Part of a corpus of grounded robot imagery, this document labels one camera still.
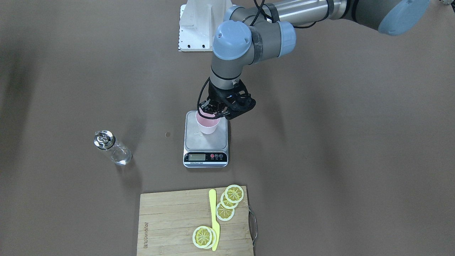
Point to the yellow plastic knife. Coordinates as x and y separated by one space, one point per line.
215 224

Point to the pink plastic cup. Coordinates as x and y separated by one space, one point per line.
206 125

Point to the lemon slice under top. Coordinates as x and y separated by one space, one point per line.
225 203

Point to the glass sauce bottle metal spout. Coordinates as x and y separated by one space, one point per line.
108 143

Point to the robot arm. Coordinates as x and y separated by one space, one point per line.
249 36

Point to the lemon slice front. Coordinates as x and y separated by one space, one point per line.
202 237

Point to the lemon slice middle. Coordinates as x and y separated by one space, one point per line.
214 239

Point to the silver digital kitchen scale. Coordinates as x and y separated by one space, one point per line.
205 150

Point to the wooden cutting board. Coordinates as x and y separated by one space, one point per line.
167 221

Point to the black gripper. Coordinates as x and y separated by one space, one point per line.
215 95

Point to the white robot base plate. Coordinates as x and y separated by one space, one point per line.
199 20

